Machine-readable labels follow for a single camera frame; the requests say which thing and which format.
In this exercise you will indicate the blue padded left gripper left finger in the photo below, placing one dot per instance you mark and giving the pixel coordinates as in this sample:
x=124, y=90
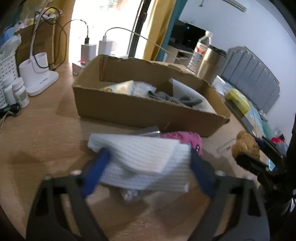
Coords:
x=93, y=171

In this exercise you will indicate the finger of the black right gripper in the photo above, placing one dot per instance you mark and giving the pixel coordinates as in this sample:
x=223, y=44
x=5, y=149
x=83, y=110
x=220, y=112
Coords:
x=269, y=148
x=254, y=166

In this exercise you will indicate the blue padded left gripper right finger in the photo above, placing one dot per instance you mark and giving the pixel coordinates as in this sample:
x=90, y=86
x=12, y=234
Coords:
x=204, y=174

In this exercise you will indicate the brown teddy bear plush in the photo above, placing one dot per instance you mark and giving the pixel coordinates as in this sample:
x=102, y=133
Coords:
x=245, y=143

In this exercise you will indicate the white knit cloth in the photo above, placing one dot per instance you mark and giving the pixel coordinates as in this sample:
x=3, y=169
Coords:
x=144, y=163

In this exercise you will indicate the pink plush toy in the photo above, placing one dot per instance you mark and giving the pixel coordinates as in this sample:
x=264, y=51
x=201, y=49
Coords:
x=186, y=137

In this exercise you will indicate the grey sock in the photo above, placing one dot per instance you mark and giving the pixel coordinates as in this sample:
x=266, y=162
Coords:
x=173, y=98

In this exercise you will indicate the white paper towel sheet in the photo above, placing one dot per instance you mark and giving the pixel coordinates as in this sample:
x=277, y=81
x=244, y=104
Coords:
x=191, y=96

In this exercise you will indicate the cartoon printed tissue pack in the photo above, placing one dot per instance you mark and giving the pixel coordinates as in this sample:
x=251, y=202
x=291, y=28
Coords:
x=126, y=88

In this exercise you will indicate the clear bubble wrap bundle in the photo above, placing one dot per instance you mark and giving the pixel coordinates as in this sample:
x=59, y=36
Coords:
x=132, y=195

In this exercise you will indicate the yellow sponge on tray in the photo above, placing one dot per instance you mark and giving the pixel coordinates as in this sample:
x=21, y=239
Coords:
x=238, y=99

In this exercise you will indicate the grey padded headboard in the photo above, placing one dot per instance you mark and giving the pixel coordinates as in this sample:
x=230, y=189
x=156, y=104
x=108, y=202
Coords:
x=247, y=73

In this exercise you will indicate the brown cardboard box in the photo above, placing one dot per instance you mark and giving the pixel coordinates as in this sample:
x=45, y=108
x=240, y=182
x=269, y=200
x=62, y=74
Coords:
x=103, y=71

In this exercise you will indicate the stainless steel tumbler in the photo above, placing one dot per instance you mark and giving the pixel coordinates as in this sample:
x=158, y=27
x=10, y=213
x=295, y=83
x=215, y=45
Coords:
x=211, y=64

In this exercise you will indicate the white power strip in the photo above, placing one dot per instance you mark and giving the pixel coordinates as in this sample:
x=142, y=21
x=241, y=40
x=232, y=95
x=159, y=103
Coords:
x=77, y=67

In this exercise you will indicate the white pill bottle front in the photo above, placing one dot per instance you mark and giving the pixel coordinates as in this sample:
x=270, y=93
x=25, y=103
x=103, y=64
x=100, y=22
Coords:
x=20, y=92

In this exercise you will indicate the white pill bottle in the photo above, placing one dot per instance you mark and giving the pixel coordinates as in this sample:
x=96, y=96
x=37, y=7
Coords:
x=20, y=92
x=8, y=92

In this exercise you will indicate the white pill bottle rear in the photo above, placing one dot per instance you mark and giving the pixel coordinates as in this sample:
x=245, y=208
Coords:
x=8, y=92

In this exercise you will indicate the white desk lamp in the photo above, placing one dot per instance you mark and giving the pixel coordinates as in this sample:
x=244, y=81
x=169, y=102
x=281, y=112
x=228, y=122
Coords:
x=35, y=71

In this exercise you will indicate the clear plastic water bottle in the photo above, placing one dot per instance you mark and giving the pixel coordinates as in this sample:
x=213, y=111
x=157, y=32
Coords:
x=199, y=52

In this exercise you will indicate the black monitor on shelf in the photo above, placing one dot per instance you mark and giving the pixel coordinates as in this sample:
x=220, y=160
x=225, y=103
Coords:
x=185, y=36

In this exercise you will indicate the white lattice plastic basket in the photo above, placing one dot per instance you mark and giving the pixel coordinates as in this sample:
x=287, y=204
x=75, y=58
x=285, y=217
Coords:
x=7, y=67

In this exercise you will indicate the teal curtain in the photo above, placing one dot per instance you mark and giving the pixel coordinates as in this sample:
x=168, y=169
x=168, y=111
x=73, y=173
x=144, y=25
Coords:
x=178, y=8

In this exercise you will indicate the yellow curtain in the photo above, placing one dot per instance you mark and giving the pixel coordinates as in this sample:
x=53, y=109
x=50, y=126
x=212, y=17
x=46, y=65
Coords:
x=161, y=15

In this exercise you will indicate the white charger with black cable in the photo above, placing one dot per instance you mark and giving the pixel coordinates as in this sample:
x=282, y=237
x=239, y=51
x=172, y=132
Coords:
x=87, y=50

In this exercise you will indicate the white wall air conditioner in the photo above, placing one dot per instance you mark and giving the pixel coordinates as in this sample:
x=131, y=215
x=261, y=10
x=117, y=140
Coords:
x=236, y=4

